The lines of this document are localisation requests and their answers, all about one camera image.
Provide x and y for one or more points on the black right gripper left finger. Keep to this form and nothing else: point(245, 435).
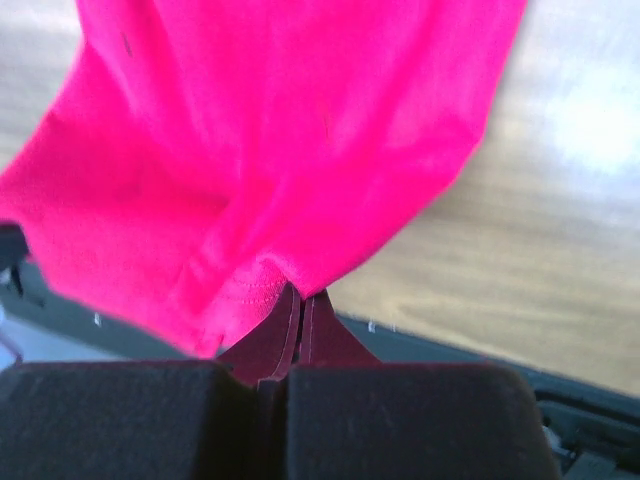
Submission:
point(165, 419)

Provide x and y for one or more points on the magenta t shirt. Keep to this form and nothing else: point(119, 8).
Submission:
point(204, 154)

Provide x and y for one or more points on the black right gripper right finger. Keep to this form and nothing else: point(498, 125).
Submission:
point(351, 416)

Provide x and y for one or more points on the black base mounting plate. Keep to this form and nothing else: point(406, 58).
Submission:
point(592, 433)

